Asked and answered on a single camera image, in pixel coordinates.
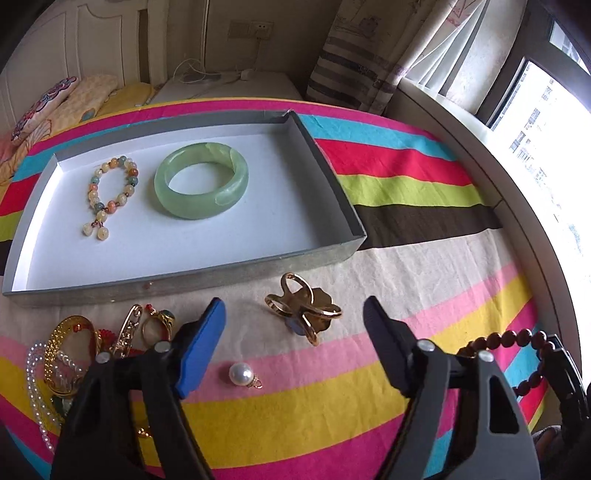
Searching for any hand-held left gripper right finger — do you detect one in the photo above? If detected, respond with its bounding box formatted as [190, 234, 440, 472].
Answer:
[362, 296, 541, 480]

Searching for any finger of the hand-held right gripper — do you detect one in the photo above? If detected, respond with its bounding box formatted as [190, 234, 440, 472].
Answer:
[538, 333, 591, 428]

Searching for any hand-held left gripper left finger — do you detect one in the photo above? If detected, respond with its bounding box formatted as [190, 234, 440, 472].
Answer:
[50, 298, 227, 480]

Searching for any white pearl pendant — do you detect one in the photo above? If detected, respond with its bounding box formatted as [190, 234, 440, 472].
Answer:
[229, 362, 264, 389]

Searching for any gold ring with green stone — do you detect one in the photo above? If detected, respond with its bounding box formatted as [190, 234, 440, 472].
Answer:
[141, 308, 178, 349]

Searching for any dark red bead bracelet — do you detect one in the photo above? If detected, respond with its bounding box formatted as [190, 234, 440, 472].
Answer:
[457, 329, 555, 393]

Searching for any gold pin brooch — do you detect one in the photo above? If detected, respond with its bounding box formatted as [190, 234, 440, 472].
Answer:
[108, 303, 144, 358]

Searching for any grey cardboard box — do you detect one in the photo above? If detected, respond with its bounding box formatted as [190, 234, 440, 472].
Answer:
[1, 110, 368, 309]

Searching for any gold bangle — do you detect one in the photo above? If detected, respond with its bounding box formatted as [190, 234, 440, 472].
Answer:
[44, 315, 100, 398]

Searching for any white pearl necklace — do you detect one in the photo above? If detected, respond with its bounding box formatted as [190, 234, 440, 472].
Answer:
[25, 340, 88, 450]

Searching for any striped colourful tablecloth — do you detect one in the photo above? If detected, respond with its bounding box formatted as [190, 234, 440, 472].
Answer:
[0, 99, 548, 480]

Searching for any green jade bangle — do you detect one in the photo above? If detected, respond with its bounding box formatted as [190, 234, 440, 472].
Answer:
[154, 142, 250, 222]

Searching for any white window sill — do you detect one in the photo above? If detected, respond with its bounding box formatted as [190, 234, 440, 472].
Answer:
[397, 78, 591, 370]

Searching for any window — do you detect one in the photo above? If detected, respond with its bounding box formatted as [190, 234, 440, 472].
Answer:
[475, 0, 591, 278]

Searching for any yellow bed sheet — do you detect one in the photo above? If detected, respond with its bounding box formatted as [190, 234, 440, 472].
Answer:
[99, 83, 160, 116]

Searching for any white nightstand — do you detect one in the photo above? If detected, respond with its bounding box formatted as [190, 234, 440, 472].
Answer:
[150, 70, 303, 104]

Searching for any yellow patterned blanket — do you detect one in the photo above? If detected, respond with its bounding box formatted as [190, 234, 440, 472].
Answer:
[55, 74, 118, 125]

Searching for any printed striped curtain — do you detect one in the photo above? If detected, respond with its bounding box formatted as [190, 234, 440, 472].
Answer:
[307, 0, 490, 116]

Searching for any embroidered pillow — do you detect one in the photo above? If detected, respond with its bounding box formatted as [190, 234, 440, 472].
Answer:
[11, 76, 77, 139]

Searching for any white bed headboard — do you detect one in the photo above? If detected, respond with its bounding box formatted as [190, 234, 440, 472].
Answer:
[0, 0, 153, 125]

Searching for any multicoloured stone bead bracelet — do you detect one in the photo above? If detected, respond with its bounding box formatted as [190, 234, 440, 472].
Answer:
[82, 155, 140, 241]

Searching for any white cable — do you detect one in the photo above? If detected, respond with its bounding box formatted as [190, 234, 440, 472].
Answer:
[173, 28, 245, 86]

